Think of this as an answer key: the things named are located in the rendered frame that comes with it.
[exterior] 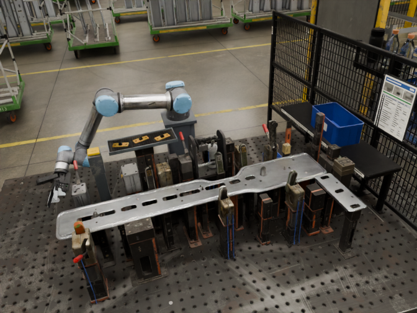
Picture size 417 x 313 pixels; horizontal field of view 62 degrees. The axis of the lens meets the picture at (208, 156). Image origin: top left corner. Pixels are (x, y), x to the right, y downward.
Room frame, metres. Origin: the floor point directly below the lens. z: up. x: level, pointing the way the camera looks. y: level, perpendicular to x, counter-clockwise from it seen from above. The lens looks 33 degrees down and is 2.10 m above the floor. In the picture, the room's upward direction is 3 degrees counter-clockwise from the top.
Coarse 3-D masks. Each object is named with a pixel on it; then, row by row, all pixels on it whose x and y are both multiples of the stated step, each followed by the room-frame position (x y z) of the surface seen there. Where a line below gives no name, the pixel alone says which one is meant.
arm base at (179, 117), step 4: (168, 112) 2.01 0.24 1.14; (172, 112) 1.99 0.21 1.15; (176, 112) 1.98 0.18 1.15; (188, 112) 2.02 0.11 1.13; (168, 116) 2.00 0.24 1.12; (172, 116) 1.99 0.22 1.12; (176, 116) 1.97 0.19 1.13; (180, 116) 1.97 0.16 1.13; (184, 116) 1.98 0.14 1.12; (188, 116) 2.01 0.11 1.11; (172, 120) 1.98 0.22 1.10; (176, 120) 1.97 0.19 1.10; (180, 120) 1.97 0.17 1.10
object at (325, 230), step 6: (336, 192) 1.36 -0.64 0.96; (330, 198) 1.36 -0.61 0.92; (324, 204) 1.37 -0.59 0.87; (330, 204) 1.36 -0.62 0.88; (324, 210) 1.37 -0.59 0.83; (330, 210) 1.36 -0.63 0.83; (324, 216) 1.36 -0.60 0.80; (330, 216) 1.36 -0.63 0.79; (324, 222) 1.35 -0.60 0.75; (324, 228) 1.35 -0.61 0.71; (330, 228) 1.36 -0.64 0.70
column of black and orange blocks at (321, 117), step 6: (318, 114) 1.76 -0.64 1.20; (324, 114) 1.76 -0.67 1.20; (318, 120) 1.75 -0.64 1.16; (324, 120) 1.75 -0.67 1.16; (318, 126) 1.75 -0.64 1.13; (318, 132) 1.76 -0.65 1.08; (318, 138) 1.75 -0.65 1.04; (312, 144) 1.78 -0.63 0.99; (318, 144) 1.75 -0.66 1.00; (312, 150) 1.77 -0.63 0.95; (318, 150) 1.75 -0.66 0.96; (312, 156) 1.76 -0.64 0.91; (318, 156) 1.75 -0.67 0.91
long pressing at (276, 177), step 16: (272, 160) 1.61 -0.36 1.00; (288, 160) 1.61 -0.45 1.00; (304, 160) 1.60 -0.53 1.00; (240, 176) 1.48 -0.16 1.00; (256, 176) 1.47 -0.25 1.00; (272, 176) 1.46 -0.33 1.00; (304, 176) 1.45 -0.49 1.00; (144, 192) 1.39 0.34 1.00; (160, 192) 1.39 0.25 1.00; (176, 192) 1.38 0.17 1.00; (208, 192) 1.37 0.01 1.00; (240, 192) 1.36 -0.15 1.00; (256, 192) 1.35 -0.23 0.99; (80, 208) 1.29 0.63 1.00; (96, 208) 1.29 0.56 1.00; (112, 208) 1.28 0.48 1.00; (144, 208) 1.27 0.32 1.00; (160, 208) 1.26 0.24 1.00; (176, 208) 1.26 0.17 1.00; (64, 224) 1.19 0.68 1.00; (96, 224) 1.18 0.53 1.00; (112, 224) 1.18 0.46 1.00
